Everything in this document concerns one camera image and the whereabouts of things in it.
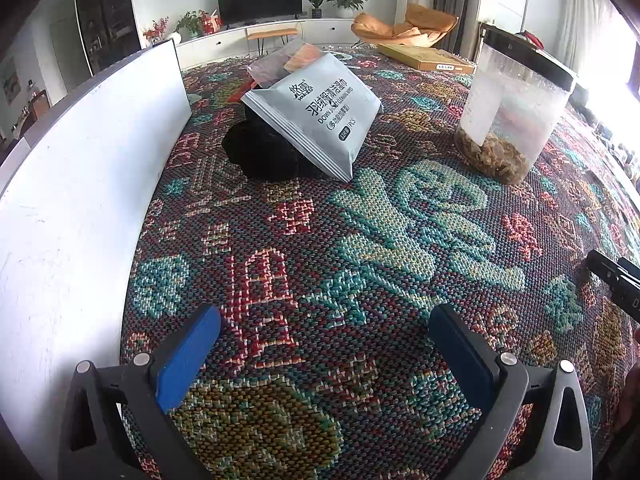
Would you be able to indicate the green potted plant with red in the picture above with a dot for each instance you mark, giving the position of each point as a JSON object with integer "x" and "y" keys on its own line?
{"x": 192, "y": 21}

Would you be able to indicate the red cloth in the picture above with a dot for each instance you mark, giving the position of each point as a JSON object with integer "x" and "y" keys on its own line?
{"x": 530, "y": 39}

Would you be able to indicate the clear jar with black lid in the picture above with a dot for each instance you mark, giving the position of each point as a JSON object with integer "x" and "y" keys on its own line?
{"x": 510, "y": 105}

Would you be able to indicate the wooden stool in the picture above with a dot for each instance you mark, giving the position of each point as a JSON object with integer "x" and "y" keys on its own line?
{"x": 272, "y": 35}

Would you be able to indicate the white board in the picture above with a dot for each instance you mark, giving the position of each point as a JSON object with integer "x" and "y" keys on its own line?
{"x": 75, "y": 185}

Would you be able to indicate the small potted plant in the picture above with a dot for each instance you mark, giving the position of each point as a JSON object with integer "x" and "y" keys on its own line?
{"x": 316, "y": 5}

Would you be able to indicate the black cloth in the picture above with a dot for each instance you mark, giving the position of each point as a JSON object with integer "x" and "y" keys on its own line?
{"x": 265, "y": 152}

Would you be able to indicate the framed wall picture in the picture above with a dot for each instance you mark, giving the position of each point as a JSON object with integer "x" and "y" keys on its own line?
{"x": 10, "y": 80}

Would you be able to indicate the flat cardboard box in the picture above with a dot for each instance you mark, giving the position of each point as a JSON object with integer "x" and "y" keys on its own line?
{"x": 425, "y": 57}

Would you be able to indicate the white television cabinet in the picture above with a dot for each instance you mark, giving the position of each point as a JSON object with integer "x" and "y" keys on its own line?
{"x": 300, "y": 35}

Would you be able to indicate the clear bag with orange content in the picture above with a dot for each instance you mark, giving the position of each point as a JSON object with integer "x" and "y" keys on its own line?
{"x": 285, "y": 62}

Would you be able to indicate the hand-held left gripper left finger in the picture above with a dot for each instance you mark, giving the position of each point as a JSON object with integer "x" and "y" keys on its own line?
{"x": 190, "y": 355}

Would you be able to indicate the colourful patterned woven blanket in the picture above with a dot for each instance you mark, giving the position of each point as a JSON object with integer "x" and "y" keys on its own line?
{"x": 350, "y": 260}

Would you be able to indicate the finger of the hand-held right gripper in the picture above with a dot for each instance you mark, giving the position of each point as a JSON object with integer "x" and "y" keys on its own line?
{"x": 615, "y": 280}

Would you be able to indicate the orange lounge chair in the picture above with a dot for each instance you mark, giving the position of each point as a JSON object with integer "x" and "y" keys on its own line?
{"x": 405, "y": 27}

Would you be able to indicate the white sheer curtain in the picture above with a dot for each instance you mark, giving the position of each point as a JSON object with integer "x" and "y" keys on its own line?
{"x": 590, "y": 10}

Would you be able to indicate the red flower bouquet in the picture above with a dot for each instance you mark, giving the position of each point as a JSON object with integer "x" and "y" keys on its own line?
{"x": 155, "y": 30}

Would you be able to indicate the grey wipes packet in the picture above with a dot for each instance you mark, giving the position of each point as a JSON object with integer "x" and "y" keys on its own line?
{"x": 320, "y": 110}

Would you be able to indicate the wooden side table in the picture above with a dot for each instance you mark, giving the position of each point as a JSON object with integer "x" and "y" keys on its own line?
{"x": 37, "y": 105}

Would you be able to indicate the white round vase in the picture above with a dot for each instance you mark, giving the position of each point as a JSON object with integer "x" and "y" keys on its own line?
{"x": 173, "y": 37}

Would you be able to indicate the dark glass cabinet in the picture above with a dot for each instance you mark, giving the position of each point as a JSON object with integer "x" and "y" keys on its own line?
{"x": 105, "y": 10}

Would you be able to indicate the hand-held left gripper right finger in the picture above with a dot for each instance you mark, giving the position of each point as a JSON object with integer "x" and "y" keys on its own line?
{"x": 460, "y": 355}

